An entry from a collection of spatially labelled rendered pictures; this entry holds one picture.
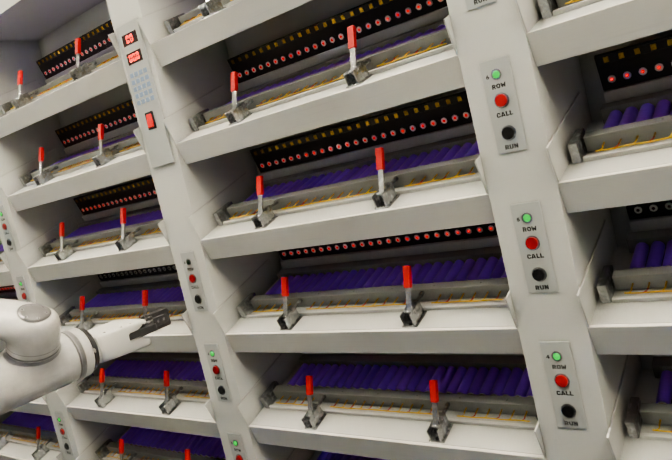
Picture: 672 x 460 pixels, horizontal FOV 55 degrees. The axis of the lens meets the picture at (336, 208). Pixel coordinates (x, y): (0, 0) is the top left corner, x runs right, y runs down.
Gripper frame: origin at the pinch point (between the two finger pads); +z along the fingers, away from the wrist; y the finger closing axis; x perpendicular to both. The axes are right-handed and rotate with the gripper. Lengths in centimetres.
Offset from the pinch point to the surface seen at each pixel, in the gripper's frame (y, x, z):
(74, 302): -66, -1, 20
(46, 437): -96, -41, 17
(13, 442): -115, -44, 15
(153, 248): -11.0, 11.9, 10.6
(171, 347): -15.0, -10.1, 11.6
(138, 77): -1.2, 45.5, 10.0
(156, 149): -1.3, 31.2, 10.1
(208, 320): 0.6, -4.0, 10.7
